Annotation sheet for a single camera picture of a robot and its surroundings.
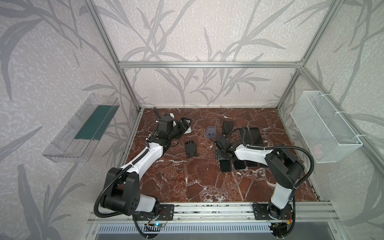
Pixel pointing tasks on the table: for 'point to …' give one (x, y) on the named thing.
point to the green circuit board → (155, 227)
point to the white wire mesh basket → (326, 134)
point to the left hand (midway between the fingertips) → (192, 119)
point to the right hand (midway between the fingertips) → (221, 149)
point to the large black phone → (250, 136)
